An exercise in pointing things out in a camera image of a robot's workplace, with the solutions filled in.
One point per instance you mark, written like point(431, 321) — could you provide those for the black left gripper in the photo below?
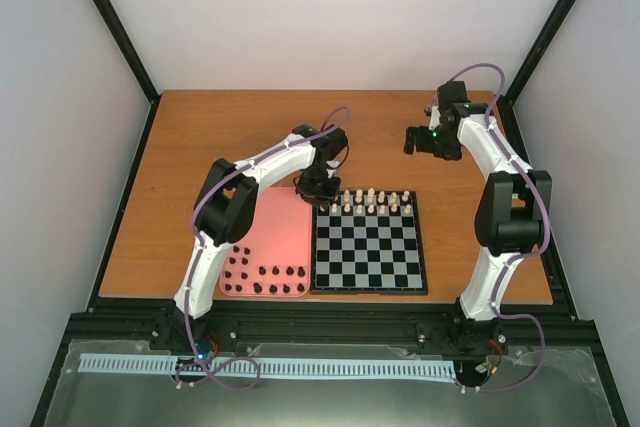
point(323, 199)

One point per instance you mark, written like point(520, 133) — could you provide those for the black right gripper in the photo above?
point(453, 153)

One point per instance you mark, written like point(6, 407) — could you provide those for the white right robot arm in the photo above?
point(511, 220)

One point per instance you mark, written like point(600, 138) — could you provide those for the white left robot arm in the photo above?
point(224, 210)

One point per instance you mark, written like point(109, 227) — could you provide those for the left controller board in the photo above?
point(208, 346)

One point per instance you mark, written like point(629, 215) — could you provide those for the controller board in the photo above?
point(493, 360)
point(208, 346)

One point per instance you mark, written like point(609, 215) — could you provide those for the right controller board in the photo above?
point(493, 360)

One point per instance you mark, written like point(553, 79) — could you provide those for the black grey chessboard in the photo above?
point(368, 253)

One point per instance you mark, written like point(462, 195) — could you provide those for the pink plastic tray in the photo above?
point(280, 235)

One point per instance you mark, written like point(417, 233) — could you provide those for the light blue cable duct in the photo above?
point(271, 368)

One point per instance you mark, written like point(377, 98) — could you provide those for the black aluminium frame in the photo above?
point(132, 320)

